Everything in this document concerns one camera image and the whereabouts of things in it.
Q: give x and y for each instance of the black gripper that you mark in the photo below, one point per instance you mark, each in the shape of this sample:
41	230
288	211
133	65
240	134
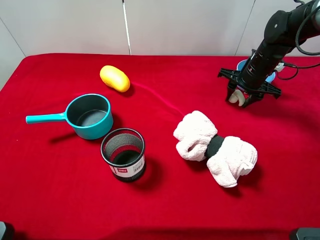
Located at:
252	82

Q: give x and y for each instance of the white toy mushroom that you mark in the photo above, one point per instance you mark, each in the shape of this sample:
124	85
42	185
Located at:
237	96

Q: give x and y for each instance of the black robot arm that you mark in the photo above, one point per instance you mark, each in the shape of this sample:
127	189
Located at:
284	32

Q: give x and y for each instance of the light blue bowl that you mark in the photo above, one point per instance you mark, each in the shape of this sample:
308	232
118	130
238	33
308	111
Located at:
241	64

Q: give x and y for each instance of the pink towel with black band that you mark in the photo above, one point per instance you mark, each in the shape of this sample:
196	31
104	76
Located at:
228	158

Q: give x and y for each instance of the yellow mango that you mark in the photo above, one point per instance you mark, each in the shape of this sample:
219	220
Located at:
114	78

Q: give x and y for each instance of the black mesh pen holder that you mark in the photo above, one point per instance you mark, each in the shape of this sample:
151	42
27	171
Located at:
123	149

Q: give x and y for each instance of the white vertical pole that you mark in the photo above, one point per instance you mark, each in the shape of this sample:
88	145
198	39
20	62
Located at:
126	27

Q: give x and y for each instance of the red table cloth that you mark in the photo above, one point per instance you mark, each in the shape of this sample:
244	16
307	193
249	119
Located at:
55	185

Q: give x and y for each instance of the teal saucepan with handle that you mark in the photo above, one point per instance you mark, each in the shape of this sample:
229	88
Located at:
89	115

